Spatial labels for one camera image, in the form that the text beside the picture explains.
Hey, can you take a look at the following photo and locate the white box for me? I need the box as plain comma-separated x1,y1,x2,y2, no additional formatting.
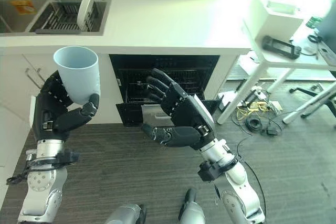
243,0,305,53

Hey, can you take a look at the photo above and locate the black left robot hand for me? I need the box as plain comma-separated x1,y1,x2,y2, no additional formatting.
30,70,101,141

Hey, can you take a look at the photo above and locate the yellow cable bundle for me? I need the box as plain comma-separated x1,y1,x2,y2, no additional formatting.
236,100,268,124

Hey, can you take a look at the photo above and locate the steel sink basin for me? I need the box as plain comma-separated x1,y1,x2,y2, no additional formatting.
0,0,113,37

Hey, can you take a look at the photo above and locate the black handheld controller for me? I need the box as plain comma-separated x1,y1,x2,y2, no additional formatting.
261,35,302,60

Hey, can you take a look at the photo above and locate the black dish rack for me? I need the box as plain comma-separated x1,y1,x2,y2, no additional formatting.
35,0,93,34

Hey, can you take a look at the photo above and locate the silver right robot leg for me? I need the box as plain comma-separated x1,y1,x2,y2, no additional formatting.
178,188,207,224

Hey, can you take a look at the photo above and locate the green circuit board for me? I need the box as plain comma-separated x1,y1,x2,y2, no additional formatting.
306,16,323,28

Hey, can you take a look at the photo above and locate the white plate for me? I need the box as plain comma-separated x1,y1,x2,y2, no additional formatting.
77,0,95,27

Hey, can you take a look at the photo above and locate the black built-in dishwasher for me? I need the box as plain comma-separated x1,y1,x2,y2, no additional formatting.
109,54,221,104

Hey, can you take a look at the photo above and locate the orange sponge packet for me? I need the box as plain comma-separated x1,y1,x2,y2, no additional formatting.
10,0,36,15

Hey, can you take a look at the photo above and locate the white side table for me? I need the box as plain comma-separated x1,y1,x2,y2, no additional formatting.
216,23,336,125

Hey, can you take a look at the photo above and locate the silver robot leg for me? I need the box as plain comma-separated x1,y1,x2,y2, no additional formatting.
178,188,207,224
104,202,148,224

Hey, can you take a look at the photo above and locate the silver left robot leg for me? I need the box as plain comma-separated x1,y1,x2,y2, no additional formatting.
104,202,148,224

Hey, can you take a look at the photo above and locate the black coiled cable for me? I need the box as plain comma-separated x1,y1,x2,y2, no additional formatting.
245,116,263,131

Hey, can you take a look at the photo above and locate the light blue plastic cup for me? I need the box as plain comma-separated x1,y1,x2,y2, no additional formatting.
53,46,102,104

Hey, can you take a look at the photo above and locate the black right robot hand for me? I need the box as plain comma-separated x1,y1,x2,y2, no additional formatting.
141,68,215,151

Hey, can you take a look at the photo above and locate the cabinet door handle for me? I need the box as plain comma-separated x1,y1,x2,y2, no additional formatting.
25,68,46,90

